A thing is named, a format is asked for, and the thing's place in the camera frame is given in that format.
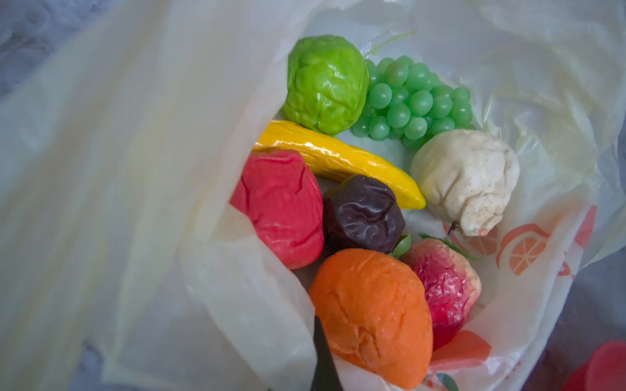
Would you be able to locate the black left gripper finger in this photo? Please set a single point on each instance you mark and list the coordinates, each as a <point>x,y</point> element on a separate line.
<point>325,377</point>

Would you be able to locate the cream white toy fruit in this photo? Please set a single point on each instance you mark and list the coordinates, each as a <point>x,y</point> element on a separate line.
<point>467,177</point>

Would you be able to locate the red flower-shaped plate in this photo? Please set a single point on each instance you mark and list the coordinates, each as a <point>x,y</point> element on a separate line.
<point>605,370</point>

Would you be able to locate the yellow plastic fruit-print bag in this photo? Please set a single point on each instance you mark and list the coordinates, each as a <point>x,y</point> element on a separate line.
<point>119,156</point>

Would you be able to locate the orange toy fruit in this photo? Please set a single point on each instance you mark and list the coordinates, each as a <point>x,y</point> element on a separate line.
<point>373,310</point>

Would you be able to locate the dark brown toy fruit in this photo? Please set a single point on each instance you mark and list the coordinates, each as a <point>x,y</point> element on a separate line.
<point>362,213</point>

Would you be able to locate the red toy fruit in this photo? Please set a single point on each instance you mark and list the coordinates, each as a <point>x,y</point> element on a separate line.
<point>280,195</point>

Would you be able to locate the yellow toy banana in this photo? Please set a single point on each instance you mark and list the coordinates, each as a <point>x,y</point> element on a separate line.
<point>331,158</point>

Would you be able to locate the green toy grape bunch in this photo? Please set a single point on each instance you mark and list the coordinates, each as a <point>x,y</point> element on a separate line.
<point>406,101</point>

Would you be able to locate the green wrinkled toy fruit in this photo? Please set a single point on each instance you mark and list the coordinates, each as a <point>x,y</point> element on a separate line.
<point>327,83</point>

